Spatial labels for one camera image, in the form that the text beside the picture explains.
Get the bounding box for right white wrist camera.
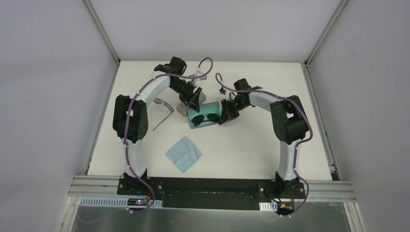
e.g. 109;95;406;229
219;87;229;98

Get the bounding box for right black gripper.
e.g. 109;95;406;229
219;98;249;125

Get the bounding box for thin-frame sunglasses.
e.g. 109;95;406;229
191;113;220;126
153;98;175;131

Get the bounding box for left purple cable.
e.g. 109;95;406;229
78;57;214;224

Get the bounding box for left white cable duct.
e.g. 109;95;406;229
79;197;153;208

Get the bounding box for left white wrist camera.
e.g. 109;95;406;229
193;67;207;83

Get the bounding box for white cable duct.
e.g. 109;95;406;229
259;201;278;212
79;197;153;208

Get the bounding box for lower blue cleaning cloth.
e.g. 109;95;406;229
165;136;203;173

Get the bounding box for aluminium front rail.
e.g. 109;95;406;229
69;175;357;203

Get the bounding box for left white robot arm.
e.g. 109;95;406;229
113;57;207;196

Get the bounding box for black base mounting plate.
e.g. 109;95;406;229
117;174;306;210

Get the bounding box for blue-green glasses case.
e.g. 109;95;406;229
188;101;220;129

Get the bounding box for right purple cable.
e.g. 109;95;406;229
215;72;314;222

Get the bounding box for purple cable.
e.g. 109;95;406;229
215;72;314;222
78;57;214;224

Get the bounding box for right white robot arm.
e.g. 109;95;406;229
219;78;312;198

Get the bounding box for right white cable duct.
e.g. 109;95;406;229
259;201;278;212

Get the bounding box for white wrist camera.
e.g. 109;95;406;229
193;67;207;83
219;87;229;98

